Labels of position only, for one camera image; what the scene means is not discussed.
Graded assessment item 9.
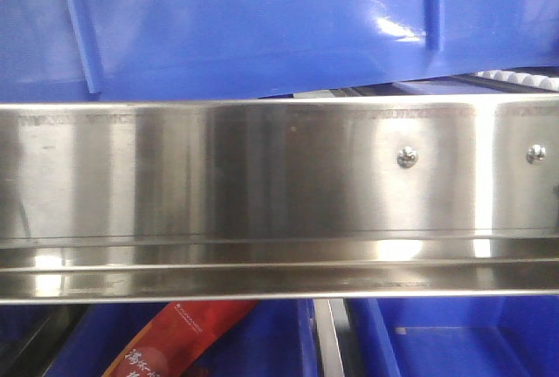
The left silver screw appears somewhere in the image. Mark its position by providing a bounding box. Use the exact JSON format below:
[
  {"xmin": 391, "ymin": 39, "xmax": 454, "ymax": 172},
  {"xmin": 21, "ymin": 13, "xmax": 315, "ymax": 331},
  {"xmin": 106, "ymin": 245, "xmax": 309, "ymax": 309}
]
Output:
[{"xmin": 397, "ymin": 146, "xmax": 418, "ymax": 168}]

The large blue plastic bin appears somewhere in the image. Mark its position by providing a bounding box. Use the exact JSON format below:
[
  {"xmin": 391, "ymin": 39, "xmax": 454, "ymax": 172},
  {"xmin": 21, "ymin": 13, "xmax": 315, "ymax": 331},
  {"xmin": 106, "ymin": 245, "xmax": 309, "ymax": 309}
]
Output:
[{"xmin": 1, "ymin": 0, "xmax": 558, "ymax": 103}]

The white roller track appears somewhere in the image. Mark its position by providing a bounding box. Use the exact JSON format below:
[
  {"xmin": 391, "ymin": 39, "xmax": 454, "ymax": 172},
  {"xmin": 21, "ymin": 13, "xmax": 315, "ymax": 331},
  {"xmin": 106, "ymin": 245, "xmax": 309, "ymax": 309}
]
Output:
[{"xmin": 473, "ymin": 70, "xmax": 558, "ymax": 92}]

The metal divider bar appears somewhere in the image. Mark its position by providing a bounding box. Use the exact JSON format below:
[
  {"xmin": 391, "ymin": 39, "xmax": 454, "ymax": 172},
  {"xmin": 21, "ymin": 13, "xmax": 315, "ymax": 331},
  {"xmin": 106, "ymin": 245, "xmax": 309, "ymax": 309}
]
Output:
[{"xmin": 314, "ymin": 298, "xmax": 349, "ymax": 377}]

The silver screw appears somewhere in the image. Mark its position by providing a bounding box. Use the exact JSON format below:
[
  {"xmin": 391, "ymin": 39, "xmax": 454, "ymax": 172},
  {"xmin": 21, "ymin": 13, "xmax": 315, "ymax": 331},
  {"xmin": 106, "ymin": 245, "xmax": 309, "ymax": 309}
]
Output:
[
  {"xmin": 397, "ymin": 146, "xmax": 418, "ymax": 168},
  {"xmin": 526, "ymin": 144, "xmax": 547, "ymax": 164}
]

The right silver screw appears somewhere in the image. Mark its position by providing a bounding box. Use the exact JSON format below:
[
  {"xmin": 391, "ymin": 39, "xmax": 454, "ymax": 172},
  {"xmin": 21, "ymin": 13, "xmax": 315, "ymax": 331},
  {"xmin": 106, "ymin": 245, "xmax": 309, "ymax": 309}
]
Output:
[{"xmin": 526, "ymin": 144, "xmax": 547, "ymax": 164}]

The black frame bar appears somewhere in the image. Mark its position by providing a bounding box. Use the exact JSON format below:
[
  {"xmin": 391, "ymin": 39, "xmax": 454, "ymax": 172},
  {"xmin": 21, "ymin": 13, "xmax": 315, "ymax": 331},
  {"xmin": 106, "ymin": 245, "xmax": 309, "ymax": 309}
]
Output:
[{"xmin": 1, "ymin": 305, "xmax": 87, "ymax": 376}]

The lower right blue bin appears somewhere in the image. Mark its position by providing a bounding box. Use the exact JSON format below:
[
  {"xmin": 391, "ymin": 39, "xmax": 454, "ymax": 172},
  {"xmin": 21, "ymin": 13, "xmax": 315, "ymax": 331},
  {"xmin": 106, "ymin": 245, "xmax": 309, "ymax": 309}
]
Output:
[{"xmin": 347, "ymin": 296, "xmax": 558, "ymax": 376}]

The stainless steel shelf rail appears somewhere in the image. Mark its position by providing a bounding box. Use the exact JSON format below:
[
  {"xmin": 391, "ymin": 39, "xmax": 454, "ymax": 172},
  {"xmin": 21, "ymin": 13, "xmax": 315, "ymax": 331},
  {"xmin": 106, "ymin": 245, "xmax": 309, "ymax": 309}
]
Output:
[{"xmin": 1, "ymin": 94, "xmax": 558, "ymax": 304}]

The lower left blue bin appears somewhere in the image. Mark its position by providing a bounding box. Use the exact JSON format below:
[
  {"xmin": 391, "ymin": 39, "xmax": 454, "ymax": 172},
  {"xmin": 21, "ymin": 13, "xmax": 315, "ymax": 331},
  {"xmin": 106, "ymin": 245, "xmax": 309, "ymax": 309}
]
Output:
[{"xmin": 45, "ymin": 299, "xmax": 318, "ymax": 376}]

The red snack package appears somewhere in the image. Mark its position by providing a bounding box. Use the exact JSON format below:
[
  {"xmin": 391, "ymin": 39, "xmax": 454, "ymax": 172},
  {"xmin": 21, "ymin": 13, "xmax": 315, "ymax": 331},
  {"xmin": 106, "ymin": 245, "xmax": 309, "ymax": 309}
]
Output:
[{"xmin": 103, "ymin": 300, "xmax": 258, "ymax": 376}]

